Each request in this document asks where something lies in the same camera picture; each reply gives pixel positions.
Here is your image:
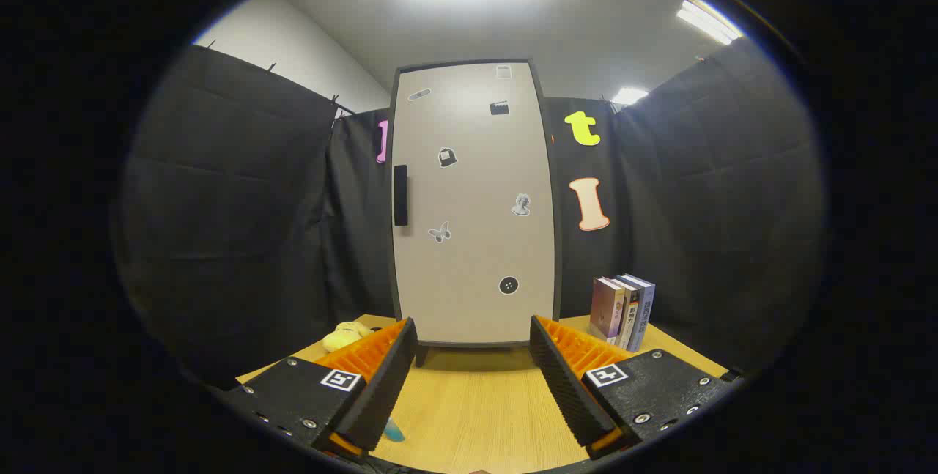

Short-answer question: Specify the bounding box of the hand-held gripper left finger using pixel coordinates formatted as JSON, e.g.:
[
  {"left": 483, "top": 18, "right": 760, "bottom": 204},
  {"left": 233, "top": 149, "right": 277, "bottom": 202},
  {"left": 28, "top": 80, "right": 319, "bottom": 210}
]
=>
[{"left": 220, "top": 316, "right": 418, "bottom": 460}]

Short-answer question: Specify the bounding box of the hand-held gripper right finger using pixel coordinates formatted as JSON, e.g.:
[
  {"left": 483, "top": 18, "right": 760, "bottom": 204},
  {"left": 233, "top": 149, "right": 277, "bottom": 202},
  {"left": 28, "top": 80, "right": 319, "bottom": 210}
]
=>
[{"left": 529, "top": 315, "right": 741, "bottom": 462}]

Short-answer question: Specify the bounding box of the yellow plush toy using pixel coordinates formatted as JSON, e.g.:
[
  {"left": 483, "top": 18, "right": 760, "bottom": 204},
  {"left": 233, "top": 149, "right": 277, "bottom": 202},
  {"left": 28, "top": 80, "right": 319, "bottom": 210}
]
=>
[{"left": 322, "top": 322, "right": 373, "bottom": 352}]

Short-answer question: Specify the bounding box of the white spine book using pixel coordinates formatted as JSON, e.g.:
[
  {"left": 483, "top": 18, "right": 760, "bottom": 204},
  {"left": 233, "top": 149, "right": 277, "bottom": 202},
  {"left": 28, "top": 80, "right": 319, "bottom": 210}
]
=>
[{"left": 614, "top": 275, "right": 641, "bottom": 350}]

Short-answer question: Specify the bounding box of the lavender cover book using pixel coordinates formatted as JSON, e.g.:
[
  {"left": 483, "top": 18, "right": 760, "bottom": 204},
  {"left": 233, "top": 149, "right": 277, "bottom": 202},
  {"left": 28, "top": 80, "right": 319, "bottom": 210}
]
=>
[{"left": 624, "top": 273, "right": 656, "bottom": 353}]

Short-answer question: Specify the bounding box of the black backdrop cloth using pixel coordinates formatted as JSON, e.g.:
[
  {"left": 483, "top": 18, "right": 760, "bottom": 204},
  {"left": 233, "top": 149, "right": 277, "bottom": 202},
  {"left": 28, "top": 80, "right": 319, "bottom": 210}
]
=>
[{"left": 117, "top": 38, "right": 825, "bottom": 387}]

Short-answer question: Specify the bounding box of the long ceiling light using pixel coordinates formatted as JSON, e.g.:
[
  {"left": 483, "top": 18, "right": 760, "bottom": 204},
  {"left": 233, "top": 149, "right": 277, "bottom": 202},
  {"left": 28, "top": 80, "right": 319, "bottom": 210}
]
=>
[{"left": 676, "top": 0, "right": 743, "bottom": 46}]

